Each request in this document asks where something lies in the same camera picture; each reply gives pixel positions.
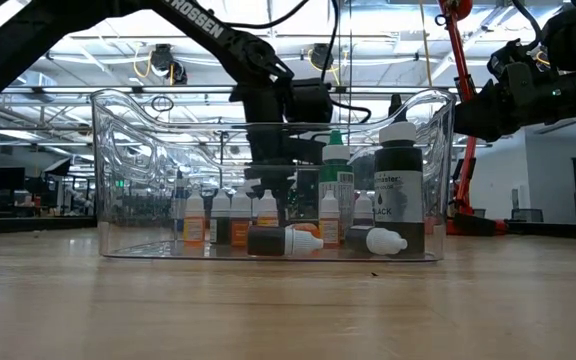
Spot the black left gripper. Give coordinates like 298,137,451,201
231,82,327,225

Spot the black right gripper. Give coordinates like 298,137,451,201
452,62,576,143

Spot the small orange food coloring bottle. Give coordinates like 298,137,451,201
318,189,341,250
230,192,253,249
183,192,206,246
287,222,320,239
256,189,279,229

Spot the large green food coloring bottle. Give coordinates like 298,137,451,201
317,128,356,241

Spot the large black food coloring bottle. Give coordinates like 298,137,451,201
373,93,425,254

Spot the large blue food coloring bottle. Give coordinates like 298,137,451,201
171,167,188,236

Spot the red articulated desk lamp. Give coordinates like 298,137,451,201
435,0,509,236

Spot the black mesh chair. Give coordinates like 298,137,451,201
510,208,544,224

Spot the clear plastic bin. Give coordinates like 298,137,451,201
90,88,458,264

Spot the black computer monitor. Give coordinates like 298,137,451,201
0,167,26,191

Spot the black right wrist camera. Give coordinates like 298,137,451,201
486,38,544,81

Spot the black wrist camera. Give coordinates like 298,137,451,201
486,38,544,81
285,78,335,125

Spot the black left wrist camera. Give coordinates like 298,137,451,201
285,78,335,125

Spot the yellow hanging cable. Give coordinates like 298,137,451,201
417,0,433,91

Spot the black ceiling cable reel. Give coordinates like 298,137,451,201
150,43,189,86
310,42,342,71

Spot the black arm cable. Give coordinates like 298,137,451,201
317,0,342,84

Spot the black aluminium table frame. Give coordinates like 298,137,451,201
0,214,576,240

